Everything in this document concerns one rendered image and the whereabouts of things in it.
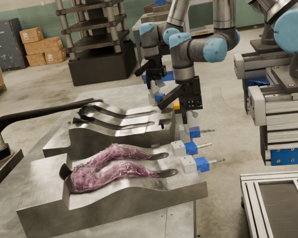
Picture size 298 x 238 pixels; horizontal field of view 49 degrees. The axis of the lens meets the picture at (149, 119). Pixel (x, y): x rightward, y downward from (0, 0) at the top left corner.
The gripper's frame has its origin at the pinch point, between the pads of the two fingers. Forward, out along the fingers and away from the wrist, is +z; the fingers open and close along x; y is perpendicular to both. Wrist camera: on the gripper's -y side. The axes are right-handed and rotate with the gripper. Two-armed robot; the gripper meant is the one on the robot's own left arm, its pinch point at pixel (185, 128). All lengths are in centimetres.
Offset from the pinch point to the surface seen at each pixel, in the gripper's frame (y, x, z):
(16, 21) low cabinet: -371, 632, -20
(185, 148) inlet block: -0.3, -20.5, -3.0
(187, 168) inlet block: -0.1, -31.6, -2.3
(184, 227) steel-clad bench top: -2.1, -47.6, 4.6
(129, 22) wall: -116, 651, 27
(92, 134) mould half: -34.0, -7.0, -5.5
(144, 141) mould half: -15.3, -7.7, -0.5
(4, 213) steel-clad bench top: -58, -36, 5
